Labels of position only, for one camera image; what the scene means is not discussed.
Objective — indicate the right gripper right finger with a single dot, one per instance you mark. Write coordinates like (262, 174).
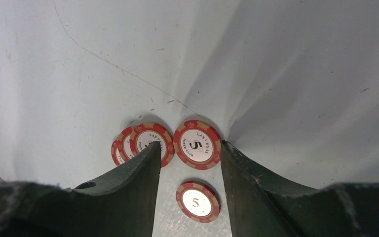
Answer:
(262, 203)

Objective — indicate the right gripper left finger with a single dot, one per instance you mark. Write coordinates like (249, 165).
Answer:
(119, 203)

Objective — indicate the red poker chip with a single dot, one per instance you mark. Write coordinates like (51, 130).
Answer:
(116, 156)
(124, 148)
(147, 132)
(198, 201)
(197, 144)

